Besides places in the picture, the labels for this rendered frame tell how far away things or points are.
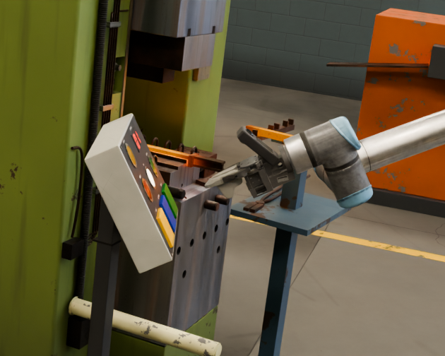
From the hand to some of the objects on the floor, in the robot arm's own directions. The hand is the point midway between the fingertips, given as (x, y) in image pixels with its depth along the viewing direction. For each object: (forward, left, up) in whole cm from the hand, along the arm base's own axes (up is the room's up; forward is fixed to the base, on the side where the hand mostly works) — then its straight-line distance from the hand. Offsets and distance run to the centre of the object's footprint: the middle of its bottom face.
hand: (208, 181), depth 215 cm
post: (+22, +8, -107) cm, 109 cm away
